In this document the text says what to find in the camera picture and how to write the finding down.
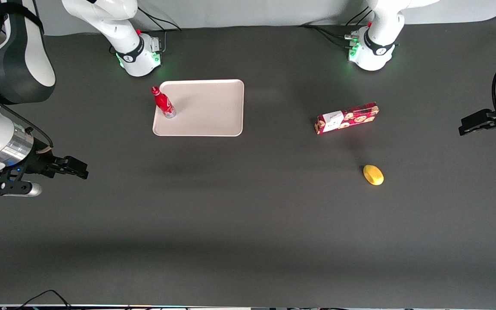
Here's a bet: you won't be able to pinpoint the black cable at table edge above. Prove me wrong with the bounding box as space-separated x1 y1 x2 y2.
15 290 73 310

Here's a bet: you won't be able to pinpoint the yellow lemon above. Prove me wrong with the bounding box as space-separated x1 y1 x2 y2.
363 164 384 186

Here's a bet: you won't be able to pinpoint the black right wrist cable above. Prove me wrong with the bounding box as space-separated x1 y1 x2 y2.
0 80 55 155

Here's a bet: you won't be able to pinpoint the black arm base cables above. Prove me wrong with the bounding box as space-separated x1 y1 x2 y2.
299 6 372 49
134 11 184 33

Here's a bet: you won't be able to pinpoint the red cookie box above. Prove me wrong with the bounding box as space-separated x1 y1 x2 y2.
314 102 380 136

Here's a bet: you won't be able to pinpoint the black left arm base cables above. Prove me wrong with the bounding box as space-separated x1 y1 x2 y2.
299 6 372 49

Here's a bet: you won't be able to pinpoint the beige plastic tray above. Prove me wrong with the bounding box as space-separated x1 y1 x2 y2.
152 79 245 137

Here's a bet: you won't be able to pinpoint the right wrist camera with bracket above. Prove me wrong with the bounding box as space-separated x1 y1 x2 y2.
0 180 42 198

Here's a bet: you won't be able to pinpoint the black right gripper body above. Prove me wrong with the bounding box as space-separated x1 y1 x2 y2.
17 148 60 178

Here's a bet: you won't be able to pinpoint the black right arm base cables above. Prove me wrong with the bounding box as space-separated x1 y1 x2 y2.
134 11 184 33

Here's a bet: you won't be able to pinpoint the red coke bottle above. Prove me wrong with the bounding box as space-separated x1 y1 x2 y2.
151 86 177 119

